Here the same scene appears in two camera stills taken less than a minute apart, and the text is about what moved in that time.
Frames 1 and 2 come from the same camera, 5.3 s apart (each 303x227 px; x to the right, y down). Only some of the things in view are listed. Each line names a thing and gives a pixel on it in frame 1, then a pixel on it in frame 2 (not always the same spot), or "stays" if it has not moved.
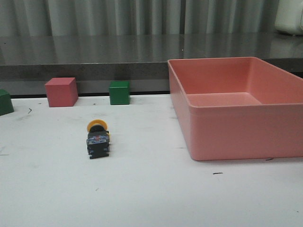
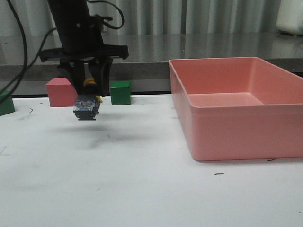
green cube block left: x=6 y=105 stays
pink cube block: x=62 y=91 stays
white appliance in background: x=289 y=18 stays
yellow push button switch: x=98 y=140 -> x=86 y=106
